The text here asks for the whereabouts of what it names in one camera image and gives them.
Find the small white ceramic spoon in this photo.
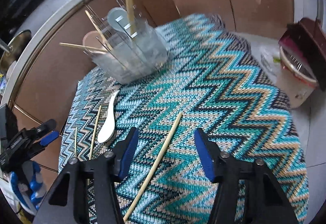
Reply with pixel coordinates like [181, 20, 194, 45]
[97, 90, 121, 143]

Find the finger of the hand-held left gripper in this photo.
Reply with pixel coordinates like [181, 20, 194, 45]
[28, 131, 60, 157]
[19, 119, 57, 141]

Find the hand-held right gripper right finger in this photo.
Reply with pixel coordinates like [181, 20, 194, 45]
[194, 127, 298, 224]

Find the steel wok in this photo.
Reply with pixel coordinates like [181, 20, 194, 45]
[0, 29, 32, 73]

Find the clear plastic bag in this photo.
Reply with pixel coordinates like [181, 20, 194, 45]
[251, 41, 281, 79]

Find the white trash bin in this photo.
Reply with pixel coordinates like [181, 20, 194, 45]
[279, 17, 326, 90]

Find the person's left hand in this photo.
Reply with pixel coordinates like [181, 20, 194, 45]
[10, 160, 48, 215]

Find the large white ceramic spoon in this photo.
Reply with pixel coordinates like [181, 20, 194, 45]
[107, 7, 133, 36]

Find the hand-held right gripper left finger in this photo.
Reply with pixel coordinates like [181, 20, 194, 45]
[48, 127, 139, 224]

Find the pale pink spoon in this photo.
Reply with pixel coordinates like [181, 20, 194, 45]
[83, 31, 103, 53]

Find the clear plastic utensil holder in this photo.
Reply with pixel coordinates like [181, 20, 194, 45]
[84, 0, 169, 84]

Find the white bucket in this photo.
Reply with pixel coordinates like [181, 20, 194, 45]
[276, 35, 319, 110]

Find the zigzag knitted table cloth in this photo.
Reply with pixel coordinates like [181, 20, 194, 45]
[58, 13, 309, 224]

